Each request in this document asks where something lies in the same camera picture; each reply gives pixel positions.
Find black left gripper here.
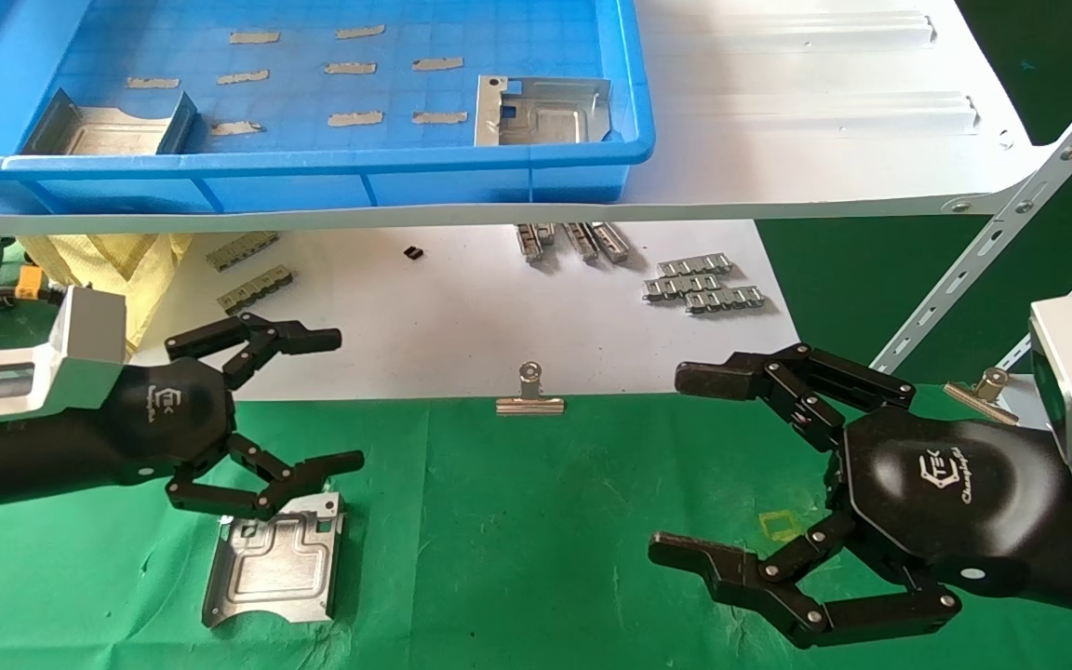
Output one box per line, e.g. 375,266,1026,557
113,313,367,521

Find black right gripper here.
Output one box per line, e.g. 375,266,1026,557
648,342,1072,650

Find stamped metal part curved edge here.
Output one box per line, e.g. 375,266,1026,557
200,490,348,630

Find silver binder clip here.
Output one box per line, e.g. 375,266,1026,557
495,361,567,417
943,367,1022,428

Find green cloth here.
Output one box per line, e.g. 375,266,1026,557
0,383,1072,670

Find yellow woven bag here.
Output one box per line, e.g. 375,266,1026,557
19,233,195,359

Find white sheet metal shelf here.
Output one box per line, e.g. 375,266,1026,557
0,0,1054,236

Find stamped metal part bent walls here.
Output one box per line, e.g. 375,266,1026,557
20,88,199,157

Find stamped metal part flat square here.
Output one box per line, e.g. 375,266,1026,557
474,75,614,148

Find long white perforated brace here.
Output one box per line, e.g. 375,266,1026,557
869,54,1072,375

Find blue plastic bin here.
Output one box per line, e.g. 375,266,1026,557
0,0,657,216

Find dark metal chain strip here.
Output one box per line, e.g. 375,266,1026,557
205,231,281,274
216,264,297,317

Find silver metal chain strip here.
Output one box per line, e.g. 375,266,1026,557
642,272,724,303
515,223,556,265
561,222,599,264
682,285,768,315
589,221,633,265
656,251,735,278

